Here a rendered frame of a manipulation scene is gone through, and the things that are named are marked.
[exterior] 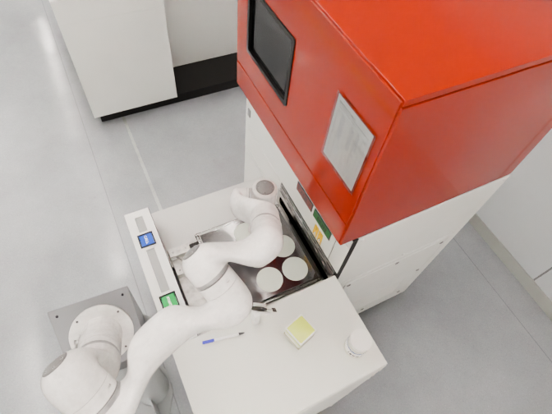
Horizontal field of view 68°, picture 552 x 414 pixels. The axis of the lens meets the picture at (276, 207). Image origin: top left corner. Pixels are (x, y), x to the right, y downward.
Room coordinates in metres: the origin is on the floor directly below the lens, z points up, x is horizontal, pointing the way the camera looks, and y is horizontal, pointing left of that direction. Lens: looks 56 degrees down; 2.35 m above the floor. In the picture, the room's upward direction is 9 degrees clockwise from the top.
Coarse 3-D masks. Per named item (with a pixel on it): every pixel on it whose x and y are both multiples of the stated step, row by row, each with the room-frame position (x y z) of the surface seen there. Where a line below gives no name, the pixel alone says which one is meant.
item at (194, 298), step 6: (180, 258) 0.67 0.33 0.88; (174, 264) 0.64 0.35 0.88; (180, 264) 0.64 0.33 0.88; (180, 282) 0.57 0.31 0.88; (186, 282) 0.58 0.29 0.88; (186, 288) 0.55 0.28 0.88; (192, 288) 0.56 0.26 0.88; (186, 294) 0.53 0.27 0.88; (192, 294) 0.53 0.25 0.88; (198, 294) 0.54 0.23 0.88; (186, 300) 0.51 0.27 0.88; (192, 300) 0.51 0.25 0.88; (198, 300) 0.52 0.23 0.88; (204, 300) 0.52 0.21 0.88
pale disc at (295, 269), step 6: (288, 258) 0.73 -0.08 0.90; (294, 258) 0.73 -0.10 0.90; (300, 258) 0.74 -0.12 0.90; (288, 264) 0.70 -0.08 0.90; (294, 264) 0.71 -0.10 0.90; (300, 264) 0.71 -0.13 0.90; (306, 264) 0.71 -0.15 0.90; (288, 270) 0.68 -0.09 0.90; (294, 270) 0.68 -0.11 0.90; (300, 270) 0.69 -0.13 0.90; (306, 270) 0.69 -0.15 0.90; (288, 276) 0.65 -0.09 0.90; (294, 276) 0.66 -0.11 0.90; (300, 276) 0.66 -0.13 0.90
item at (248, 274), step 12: (228, 228) 0.82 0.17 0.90; (288, 228) 0.86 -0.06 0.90; (204, 240) 0.75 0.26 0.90; (216, 240) 0.76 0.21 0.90; (228, 240) 0.77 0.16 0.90; (300, 252) 0.76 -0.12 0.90; (240, 264) 0.67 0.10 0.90; (276, 264) 0.69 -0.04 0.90; (240, 276) 0.62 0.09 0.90; (252, 276) 0.63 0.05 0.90; (312, 276) 0.67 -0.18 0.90; (252, 288) 0.58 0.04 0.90; (288, 288) 0.61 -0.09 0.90; (252, 300) 0.54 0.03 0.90
